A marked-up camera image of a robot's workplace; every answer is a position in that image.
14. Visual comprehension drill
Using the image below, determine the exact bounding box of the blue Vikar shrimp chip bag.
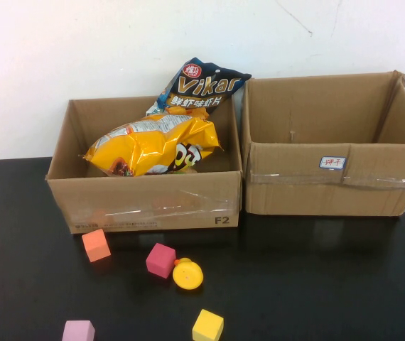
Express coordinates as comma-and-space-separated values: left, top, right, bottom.
145, 55, 252, 119

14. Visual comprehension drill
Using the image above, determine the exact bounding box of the yellow chip bag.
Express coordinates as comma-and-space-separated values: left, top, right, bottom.
83, 113, 225, 178

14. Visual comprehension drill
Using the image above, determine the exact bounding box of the cardboard box printed F2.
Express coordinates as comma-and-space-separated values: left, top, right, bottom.
45, 94, 243, 235

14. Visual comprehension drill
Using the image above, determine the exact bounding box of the magenta foam cube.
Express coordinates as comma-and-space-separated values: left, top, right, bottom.
145, 242, 177, 278

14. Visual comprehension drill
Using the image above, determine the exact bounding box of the yellow rubber duck toy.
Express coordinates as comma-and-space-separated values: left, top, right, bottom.
172, 257, 204, 291

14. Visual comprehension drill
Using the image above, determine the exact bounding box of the cardboard box with white label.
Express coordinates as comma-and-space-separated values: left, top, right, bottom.
242, 70, 405, 217

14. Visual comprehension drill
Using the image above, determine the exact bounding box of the white blue-bordered label sticker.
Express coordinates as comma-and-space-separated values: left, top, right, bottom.
318, 156, 347, 170

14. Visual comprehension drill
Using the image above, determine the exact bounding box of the orange foam cube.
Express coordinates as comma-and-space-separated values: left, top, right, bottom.
81, 228, 112, 263

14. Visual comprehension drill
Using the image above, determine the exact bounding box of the yellow foam cube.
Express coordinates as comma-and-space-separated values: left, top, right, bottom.
191, 308, 225, 341

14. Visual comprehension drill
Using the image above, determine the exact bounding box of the pink foam cube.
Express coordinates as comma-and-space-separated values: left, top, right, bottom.
61, 320, 96, 341

